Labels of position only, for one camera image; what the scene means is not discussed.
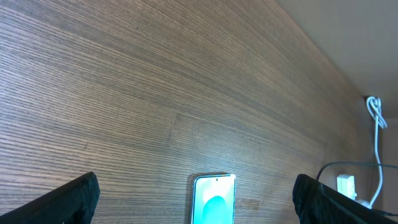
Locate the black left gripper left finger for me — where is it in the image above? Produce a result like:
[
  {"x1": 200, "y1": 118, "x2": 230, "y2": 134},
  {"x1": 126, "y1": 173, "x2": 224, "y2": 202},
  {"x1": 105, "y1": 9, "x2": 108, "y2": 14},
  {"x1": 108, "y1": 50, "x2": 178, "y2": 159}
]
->
[{"x1": 1, "y1": 172, "x2": 100, "y2": 224}]

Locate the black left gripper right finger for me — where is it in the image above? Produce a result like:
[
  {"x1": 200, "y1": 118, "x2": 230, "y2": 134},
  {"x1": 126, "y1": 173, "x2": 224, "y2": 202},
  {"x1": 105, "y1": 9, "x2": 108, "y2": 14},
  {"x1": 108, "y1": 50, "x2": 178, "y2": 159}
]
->
[{"x1": 292, "y1": 174, "x2": 397, "y2": 224}]

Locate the black charger cable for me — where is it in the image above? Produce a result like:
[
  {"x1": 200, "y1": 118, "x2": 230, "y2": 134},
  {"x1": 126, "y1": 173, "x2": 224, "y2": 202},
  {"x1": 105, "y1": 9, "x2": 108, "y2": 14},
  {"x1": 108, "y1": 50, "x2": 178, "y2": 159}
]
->
[{"x1": 316, "y1": 161, "x2": 398, "y2": 217}]

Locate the white charger plug adapter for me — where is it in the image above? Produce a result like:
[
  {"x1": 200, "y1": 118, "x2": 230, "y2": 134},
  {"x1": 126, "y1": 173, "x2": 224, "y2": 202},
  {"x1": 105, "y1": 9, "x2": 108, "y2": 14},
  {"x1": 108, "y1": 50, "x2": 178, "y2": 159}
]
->
[{"x1": 336, "y1": 174, "x2": 357, "y2": 200}]

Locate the turquoise screen smartphone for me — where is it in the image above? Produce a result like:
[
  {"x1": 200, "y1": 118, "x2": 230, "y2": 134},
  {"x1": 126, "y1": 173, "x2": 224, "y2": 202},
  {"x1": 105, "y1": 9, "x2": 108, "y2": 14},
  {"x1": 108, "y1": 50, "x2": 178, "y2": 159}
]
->
[{"x1": 190, "y1": 174, "x2": 236, "y2": 224}]

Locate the white power strip cord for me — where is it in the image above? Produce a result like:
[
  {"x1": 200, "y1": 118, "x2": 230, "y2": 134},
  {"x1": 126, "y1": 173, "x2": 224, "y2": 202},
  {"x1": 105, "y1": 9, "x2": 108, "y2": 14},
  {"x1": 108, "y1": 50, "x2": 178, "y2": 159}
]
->
[{"x1": 357, "y1": 95, "x2": 389, "y2": 209}]

